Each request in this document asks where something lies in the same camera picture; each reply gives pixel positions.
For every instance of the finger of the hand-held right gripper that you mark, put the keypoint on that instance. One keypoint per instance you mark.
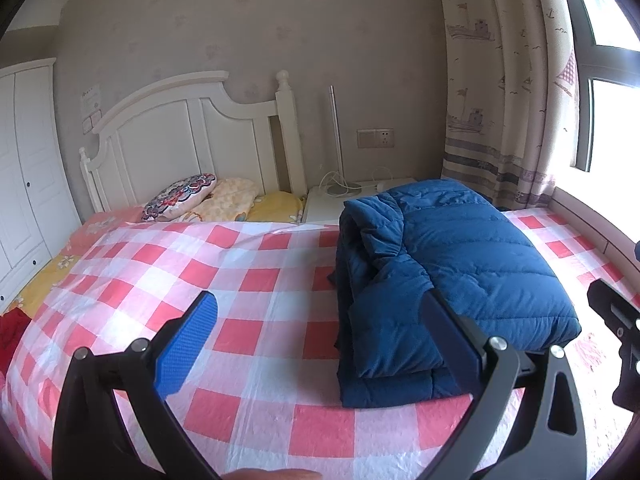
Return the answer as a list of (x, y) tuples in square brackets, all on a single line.
[(612, 305)]

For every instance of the floral patterned pillow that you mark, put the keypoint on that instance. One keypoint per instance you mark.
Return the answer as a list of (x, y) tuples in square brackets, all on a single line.
[(180, 195)]

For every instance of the blue puffer jacket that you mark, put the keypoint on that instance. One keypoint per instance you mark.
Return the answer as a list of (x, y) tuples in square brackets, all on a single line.
[(475, 270)]

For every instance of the yellow pillow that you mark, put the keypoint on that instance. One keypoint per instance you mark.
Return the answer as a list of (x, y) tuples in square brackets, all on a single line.
[(275, 205)]

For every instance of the white nightstand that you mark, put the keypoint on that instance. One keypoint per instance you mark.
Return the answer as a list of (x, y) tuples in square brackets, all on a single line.
[(320, 205)]

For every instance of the brown window ledge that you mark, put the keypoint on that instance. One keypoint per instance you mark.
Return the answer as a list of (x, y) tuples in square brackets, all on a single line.
[(590, 215)]

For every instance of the ship print curtain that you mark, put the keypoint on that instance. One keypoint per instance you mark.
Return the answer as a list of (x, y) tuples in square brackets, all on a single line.
[(490, 85)]

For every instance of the red cloth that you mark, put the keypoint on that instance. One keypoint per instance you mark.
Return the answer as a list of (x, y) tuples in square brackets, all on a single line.
[(12, 335)]

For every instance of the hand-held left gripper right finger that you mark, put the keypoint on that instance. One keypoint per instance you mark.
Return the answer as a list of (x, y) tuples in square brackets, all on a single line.
[(450, 332)]

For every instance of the pink checkered blanket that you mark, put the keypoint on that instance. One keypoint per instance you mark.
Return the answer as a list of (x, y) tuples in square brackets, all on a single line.
[(200, 285)]

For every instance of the dark framed window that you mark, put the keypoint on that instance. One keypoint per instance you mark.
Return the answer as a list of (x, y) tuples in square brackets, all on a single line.
[(582, 85)]

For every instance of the wall socket panel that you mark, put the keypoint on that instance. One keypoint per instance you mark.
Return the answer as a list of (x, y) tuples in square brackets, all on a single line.
[(375, 138)]

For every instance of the white wooden headboard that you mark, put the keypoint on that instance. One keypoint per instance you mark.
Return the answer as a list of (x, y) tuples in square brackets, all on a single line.
[(165, 145)]

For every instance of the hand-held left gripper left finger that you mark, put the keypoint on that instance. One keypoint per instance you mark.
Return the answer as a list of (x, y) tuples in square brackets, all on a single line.
[(185, 345)]

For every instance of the white wardrobe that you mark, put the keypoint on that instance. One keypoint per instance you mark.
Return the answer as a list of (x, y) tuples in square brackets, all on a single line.
[(25, 185)]

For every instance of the slim silver desk lamp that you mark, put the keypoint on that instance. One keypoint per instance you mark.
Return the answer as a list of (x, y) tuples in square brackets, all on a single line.
[(334, 135)]

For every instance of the cream patterned pillow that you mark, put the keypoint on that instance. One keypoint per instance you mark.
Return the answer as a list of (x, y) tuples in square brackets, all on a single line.
[(230, 197)]

